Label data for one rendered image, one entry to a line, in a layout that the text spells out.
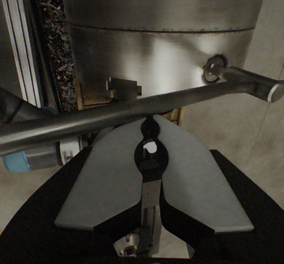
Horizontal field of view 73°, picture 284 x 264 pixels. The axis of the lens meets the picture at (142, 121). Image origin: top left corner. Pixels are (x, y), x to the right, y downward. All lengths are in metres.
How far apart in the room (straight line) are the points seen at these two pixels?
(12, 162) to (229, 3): 0.44
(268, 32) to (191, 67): 1.86
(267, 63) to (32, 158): 2.07
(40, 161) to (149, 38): 0.33
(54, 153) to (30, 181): 1.73
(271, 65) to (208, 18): 2.03
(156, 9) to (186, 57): 0.06
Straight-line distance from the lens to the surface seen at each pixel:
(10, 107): 0.52
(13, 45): 1.30
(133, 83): 0.26
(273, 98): 0.22
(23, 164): 0.46
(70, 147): 0.43
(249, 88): 0.21
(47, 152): 0.44
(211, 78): 0.28
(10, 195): 2.32
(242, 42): 0.31
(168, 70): 0.25
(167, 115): 0.42
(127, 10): 0.24
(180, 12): 0.24
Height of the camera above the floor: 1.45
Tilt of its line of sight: 55 degrees down
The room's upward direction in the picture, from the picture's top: 154 degrees clockwise
